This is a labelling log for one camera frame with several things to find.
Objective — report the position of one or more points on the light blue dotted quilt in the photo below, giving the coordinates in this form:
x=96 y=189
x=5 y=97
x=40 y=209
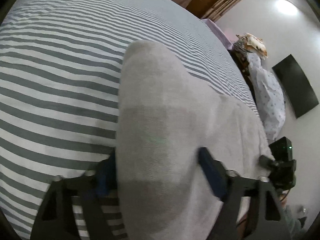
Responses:
x=270 y=100

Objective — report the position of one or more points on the black wall television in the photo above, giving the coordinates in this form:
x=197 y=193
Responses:
x=296 y=86

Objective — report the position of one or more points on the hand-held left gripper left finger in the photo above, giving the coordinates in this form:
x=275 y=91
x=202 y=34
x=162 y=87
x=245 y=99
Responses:
x=105 y=177

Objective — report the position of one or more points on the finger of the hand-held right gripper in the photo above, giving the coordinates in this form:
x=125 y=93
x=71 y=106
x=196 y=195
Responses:
x=267 y=161

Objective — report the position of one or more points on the person's right forearm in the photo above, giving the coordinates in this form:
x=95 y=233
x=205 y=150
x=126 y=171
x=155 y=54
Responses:
x=292 y=221

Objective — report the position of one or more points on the pile of clothes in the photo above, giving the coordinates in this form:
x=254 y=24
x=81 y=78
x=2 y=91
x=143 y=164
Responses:
x=251 y=42

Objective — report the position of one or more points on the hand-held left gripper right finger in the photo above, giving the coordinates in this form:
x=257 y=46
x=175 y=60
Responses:
x=212 y=175

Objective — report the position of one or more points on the grey fleece towel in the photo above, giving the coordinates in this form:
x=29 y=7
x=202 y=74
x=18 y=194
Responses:
x=160 y=135

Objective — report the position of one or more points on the grey striped bed sheet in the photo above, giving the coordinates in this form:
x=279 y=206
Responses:
x=75 y=67

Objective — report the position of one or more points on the brown striped curtain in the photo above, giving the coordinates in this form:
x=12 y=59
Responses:
x=230 y=1

